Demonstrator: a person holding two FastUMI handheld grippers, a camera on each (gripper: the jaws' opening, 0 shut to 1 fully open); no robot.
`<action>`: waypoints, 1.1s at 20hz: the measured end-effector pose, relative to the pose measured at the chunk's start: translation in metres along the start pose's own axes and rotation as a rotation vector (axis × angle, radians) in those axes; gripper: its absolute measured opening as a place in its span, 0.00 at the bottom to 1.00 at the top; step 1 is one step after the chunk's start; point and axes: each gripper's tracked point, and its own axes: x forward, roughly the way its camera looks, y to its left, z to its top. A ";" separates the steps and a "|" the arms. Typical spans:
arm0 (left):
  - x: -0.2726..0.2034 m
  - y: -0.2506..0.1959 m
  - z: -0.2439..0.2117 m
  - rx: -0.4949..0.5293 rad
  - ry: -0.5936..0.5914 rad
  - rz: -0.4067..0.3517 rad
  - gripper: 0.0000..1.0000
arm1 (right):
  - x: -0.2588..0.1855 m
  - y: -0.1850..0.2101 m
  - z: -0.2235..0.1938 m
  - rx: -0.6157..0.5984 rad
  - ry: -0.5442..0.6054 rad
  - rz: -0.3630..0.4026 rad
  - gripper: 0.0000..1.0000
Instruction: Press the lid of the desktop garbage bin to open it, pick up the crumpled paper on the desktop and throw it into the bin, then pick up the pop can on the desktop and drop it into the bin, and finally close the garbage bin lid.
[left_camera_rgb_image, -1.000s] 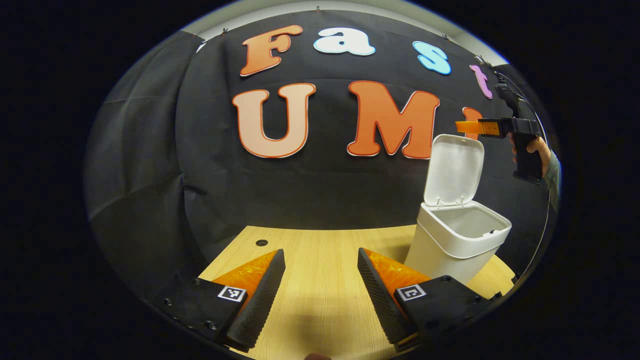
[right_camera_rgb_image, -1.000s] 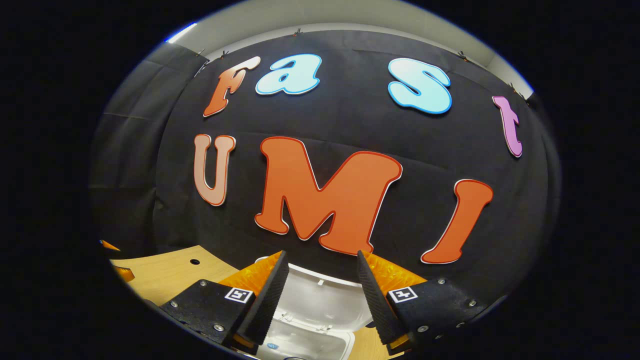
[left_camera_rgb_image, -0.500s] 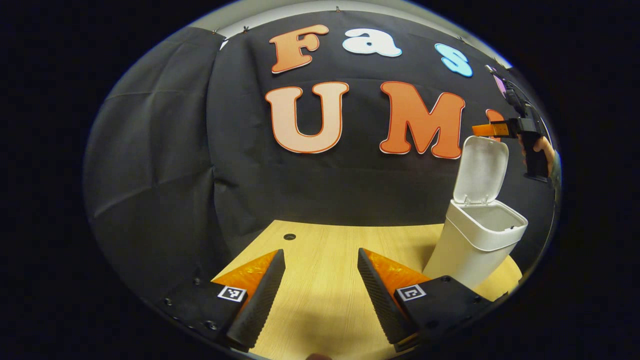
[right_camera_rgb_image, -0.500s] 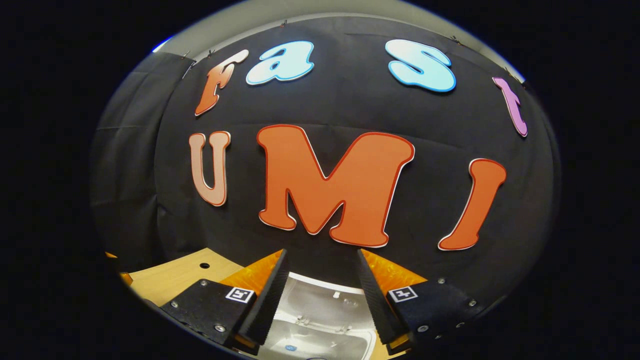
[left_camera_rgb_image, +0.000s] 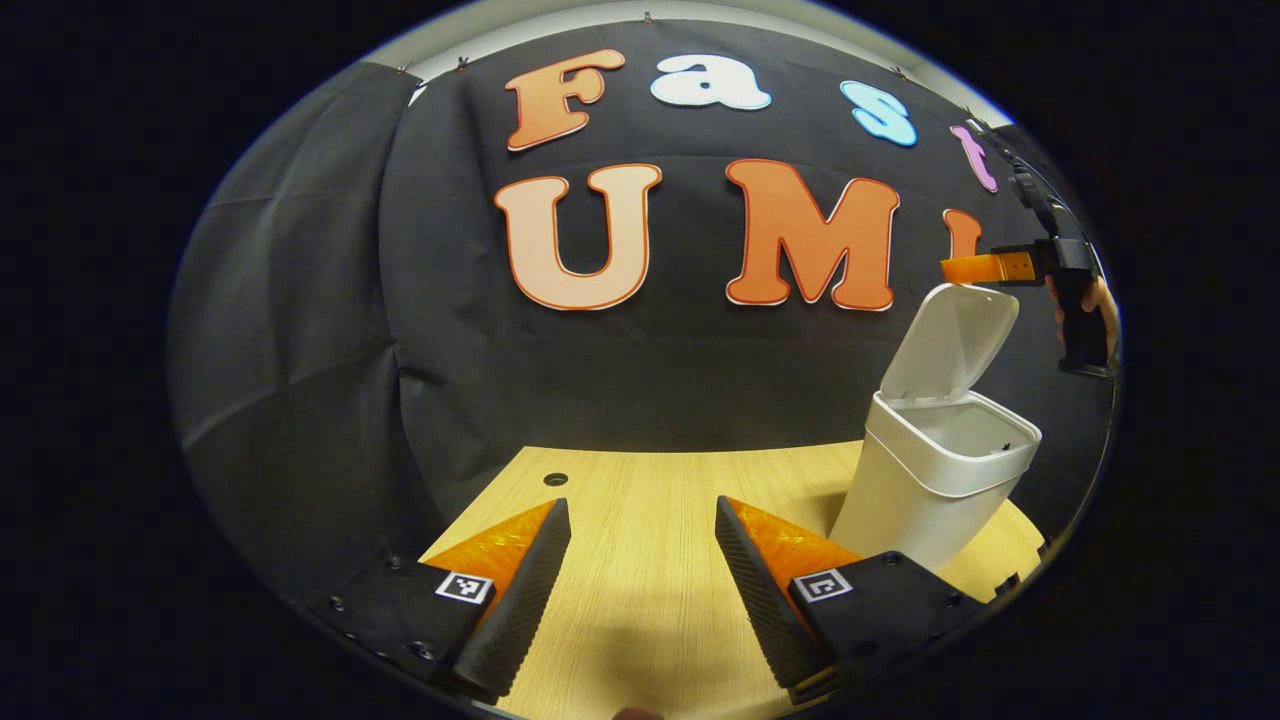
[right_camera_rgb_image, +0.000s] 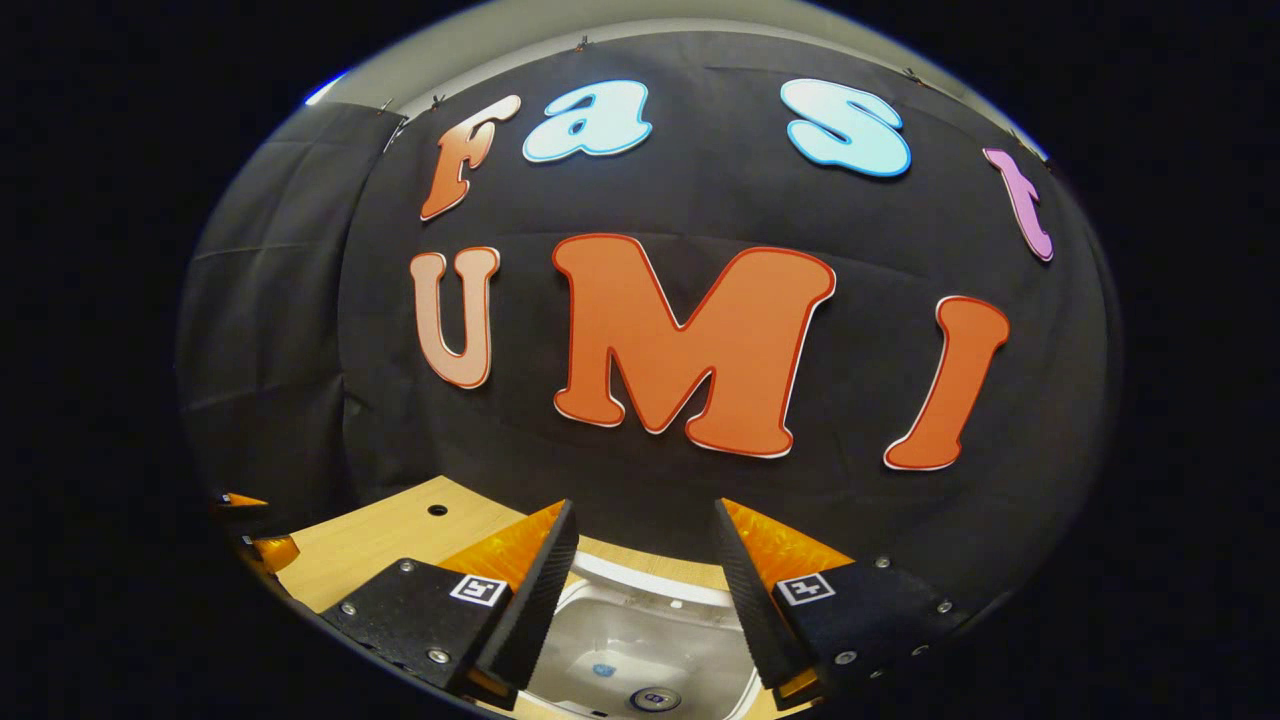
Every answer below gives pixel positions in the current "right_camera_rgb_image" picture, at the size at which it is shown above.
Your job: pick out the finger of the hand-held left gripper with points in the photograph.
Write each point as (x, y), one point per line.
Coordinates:
(242, 499)
(275, 552)

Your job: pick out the blue pop can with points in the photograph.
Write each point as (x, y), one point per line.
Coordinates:
(655, 698)

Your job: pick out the black backdrop cloth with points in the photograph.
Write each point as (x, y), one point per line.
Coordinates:
(720, 200)

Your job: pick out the white desktop garbage bin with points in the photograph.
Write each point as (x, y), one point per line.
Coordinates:
(640, 630)

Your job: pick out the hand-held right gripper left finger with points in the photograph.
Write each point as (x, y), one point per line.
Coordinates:
(530, 600)

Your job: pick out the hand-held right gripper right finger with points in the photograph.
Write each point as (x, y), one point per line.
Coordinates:
(755, 600)

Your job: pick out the wooden desktop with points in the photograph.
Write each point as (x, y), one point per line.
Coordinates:
(400, 540)

